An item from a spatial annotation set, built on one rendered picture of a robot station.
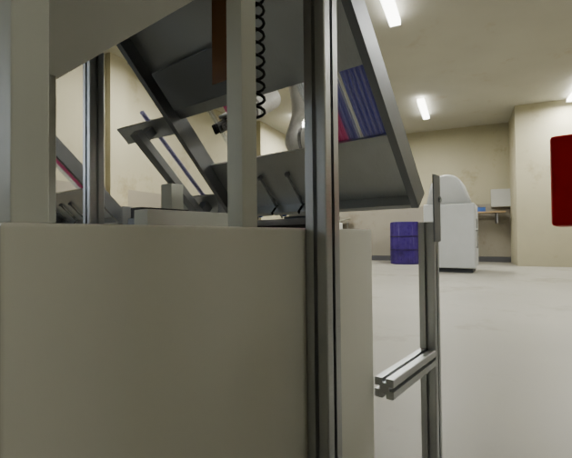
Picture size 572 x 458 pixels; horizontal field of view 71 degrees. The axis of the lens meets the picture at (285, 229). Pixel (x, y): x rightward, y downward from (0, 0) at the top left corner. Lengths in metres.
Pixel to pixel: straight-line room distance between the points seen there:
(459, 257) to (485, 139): 3.98
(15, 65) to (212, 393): 0.39
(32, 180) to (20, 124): 0.05
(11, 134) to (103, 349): 0.20
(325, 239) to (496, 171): 9.63
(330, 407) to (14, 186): 0.51
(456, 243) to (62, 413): 6.80
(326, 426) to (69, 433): 0.38
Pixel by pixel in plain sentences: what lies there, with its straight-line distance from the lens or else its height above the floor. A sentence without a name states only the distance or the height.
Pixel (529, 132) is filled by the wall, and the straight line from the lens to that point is 9.11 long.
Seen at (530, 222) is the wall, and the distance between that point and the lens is 8.90.
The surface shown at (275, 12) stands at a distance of 1.02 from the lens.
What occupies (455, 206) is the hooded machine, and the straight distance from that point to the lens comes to 7.05.
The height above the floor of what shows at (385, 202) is 0.70.
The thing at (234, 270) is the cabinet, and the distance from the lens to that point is 0.52.
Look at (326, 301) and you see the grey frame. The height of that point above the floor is 0.51.
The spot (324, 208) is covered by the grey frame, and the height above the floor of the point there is 0.65.
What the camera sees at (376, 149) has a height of 0.83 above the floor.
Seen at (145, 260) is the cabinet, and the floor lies 0.58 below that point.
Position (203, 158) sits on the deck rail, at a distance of 1.40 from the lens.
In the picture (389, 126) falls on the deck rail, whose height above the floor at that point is 0.86.
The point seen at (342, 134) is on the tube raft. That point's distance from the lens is 1.09.
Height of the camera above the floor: 0.61
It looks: 1 degrees up
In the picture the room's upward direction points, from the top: 1 degrees counter-clockwise
